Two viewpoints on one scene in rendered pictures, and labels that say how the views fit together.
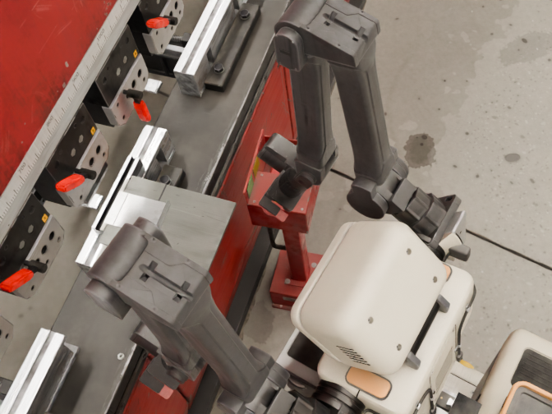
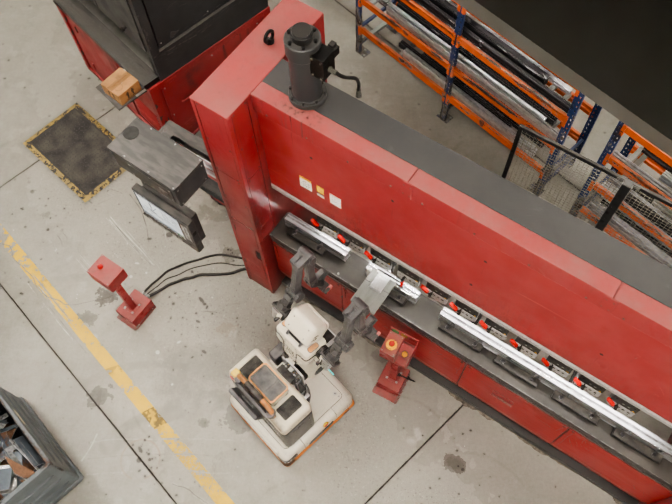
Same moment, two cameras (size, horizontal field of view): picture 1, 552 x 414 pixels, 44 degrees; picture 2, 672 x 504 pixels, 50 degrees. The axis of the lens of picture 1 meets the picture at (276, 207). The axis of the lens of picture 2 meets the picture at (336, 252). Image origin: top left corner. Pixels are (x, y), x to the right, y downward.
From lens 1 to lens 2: 3.42 m
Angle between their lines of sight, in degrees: 41
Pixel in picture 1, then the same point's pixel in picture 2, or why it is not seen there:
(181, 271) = (299, 263)
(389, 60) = (522, 470)
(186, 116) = (430, 311)
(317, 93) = not seen: hidden behind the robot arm
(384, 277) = (303, 321)
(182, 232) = (367, 295)
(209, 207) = (374, 305)
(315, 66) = not seen: hidden behind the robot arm
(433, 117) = (474, 479)
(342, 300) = (300, 310)
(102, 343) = (344, 268)
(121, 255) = (306, 252)
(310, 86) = not seen: hidden behind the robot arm
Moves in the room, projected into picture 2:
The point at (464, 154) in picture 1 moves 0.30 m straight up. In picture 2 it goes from (445, 486) to (451, 480)
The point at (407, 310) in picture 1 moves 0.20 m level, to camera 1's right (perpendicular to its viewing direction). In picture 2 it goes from (296, 328) to (292, 361)
